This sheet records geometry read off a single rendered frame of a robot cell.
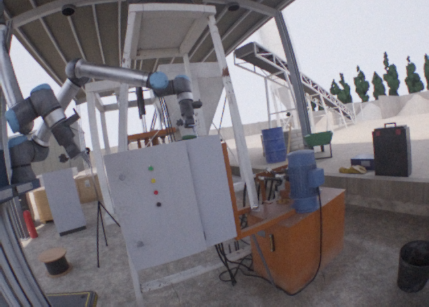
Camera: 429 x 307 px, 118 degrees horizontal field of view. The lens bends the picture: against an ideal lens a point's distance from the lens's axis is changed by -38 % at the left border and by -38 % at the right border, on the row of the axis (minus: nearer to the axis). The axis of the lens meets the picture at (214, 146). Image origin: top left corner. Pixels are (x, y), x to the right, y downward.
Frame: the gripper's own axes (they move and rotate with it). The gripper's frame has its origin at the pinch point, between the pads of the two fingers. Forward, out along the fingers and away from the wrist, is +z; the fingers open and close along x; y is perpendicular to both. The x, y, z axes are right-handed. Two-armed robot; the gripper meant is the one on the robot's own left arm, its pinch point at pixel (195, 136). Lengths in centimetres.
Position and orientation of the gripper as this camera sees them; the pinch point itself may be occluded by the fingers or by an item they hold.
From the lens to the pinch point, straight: 112.7
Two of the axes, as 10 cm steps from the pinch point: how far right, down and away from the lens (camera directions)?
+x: 3.6, -2.5, -9.0
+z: 1.9, 9.6, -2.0
